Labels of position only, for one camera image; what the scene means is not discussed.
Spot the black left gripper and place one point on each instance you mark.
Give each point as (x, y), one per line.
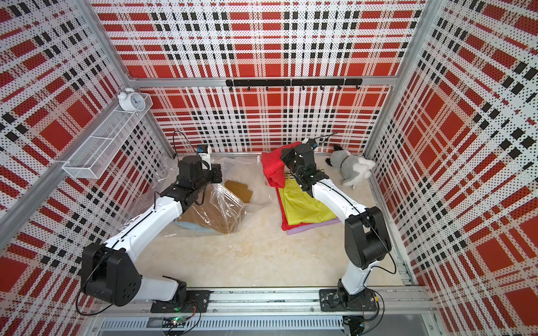
(215, 169)

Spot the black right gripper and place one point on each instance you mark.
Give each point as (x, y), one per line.
(288, 155)

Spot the red trousers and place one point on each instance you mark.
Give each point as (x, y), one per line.
(285, 224)
(273, 166)

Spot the lime green trousers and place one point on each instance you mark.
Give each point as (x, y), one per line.
(300, 208)

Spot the clear plastic vacuum bag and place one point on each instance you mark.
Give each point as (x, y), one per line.
(197, 197)

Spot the purple trousers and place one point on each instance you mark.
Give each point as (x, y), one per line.
(310, 226)

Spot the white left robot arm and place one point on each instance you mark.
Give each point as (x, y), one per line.
(108, 271)

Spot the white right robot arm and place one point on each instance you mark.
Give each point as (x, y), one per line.
(366, 238)

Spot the brown folded trousers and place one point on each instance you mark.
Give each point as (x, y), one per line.
(223, 208)

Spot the light blue folded garment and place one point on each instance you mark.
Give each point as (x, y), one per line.
(195, 227)

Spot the grey white plush toy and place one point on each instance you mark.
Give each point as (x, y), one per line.
(354, 169)

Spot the white alarm clock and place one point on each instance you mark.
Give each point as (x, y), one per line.
(131, 101)

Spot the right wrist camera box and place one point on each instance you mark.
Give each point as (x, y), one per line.
(312, 142)

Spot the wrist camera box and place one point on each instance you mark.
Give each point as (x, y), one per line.
(204, 151)
(312, 142)

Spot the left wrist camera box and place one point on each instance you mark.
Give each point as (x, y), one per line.
(204, 151)

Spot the black wall hook rail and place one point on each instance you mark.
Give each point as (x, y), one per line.
(293, 82)

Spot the white wire wall shelf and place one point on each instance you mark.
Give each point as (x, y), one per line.
(97, 151)

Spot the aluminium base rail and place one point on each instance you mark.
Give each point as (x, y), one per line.
(385, 310)

